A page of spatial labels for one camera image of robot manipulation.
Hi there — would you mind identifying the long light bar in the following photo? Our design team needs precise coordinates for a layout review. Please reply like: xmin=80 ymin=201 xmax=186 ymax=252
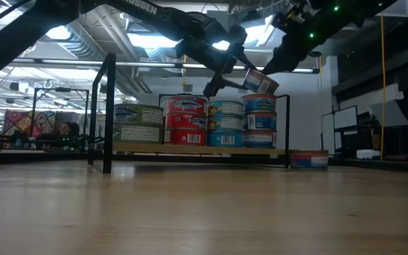
xmin=8 ymin=57 xmax=315 ymax=74

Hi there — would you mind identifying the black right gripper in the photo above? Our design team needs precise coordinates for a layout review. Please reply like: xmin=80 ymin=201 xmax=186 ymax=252
xmin=261 ymin=33 xmax=320 ymax=76

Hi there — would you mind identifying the wooden shelf black frame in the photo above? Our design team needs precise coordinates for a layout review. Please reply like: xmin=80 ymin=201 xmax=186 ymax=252
xmin=87 ymin=52 xmax=293 ymax=175

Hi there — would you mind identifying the silver ventilation duct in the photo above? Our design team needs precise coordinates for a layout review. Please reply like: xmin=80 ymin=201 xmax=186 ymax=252
xmin=65 ymin=21 xmax=108 ymax=62

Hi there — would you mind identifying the white box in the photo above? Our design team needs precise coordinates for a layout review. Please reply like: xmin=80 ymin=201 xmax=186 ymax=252
xmin=355 ymin=149 xmax=382 ymax=161

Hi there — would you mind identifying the white panel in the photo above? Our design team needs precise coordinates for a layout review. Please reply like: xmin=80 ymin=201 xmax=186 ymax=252
xmin=321 ymin=112 xmax=336 ymax=155

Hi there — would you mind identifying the black metal rack frame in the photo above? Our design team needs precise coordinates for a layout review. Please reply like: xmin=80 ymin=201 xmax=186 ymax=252
xmin=30 ymin=86 xmax=91 ymax=149

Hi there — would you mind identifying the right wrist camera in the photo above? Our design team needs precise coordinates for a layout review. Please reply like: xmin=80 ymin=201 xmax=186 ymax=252
xmin=270 ymin=2 xmax=311 ymax=35

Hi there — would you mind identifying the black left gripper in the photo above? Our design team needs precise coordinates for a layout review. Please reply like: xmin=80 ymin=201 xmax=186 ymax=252
xmin=174 ymin=38 xmax=258 ymax=98

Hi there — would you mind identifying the grey angled panel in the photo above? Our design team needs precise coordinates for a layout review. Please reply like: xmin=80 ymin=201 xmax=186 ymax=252
xmin=368 ymin=98 xmax=408 ymax=128

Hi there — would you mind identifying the person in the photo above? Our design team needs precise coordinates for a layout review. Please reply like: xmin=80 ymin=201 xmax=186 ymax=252
xmin=47 ymin=121 xmax=84 ymax=149

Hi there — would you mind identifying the white screen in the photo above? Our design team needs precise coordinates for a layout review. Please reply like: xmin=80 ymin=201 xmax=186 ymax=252
xmin=333 ymin=105 xmax=359 ymax=130

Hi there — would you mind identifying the black table frame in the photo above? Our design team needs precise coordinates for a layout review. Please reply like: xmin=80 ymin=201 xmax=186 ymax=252
xmin=0 ymin=150 xmax=408 ymax=175

